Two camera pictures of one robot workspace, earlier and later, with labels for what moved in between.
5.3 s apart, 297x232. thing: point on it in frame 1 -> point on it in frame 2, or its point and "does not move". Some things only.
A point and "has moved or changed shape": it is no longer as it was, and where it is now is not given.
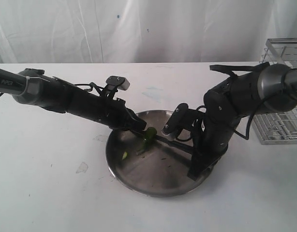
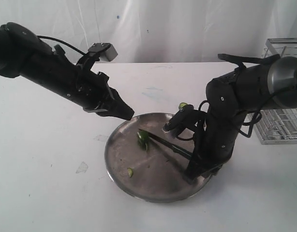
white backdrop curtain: x=35 y=31 does not move
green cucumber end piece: x=150 y=135 has moved or changed shape
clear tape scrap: x=82 y=168 does not move
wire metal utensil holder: x=287 y=125 does not move
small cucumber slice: x=125 y=155 -> x=130 y=172
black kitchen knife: x=182 y=146 has moved or changed shape
